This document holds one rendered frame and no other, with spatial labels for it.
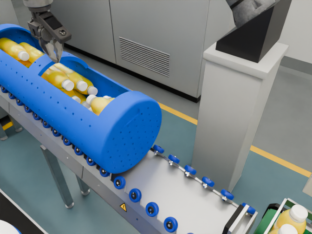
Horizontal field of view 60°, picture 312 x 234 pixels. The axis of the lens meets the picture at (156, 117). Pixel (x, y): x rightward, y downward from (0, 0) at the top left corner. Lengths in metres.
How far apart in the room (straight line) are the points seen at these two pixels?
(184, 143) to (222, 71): 1.12
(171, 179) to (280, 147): 1.69
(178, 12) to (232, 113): 1.22
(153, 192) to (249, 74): 0.71
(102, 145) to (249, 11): 0.86
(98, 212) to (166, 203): 1.13
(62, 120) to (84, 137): 0.12
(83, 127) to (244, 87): 0.83
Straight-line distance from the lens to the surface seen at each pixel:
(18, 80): 1.16
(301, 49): 3.55
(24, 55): 1.34
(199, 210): 0.95
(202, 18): 2.34
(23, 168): 2.43
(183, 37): 2.49
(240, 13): 1.33
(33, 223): 1.94
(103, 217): 2.00
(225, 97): 1.46
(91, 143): 0.85
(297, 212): 0.83
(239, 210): 0.83
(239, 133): 1.56
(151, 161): 1.05
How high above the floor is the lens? 1.75
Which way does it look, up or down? 42 degrees down
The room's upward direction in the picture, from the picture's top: straight up
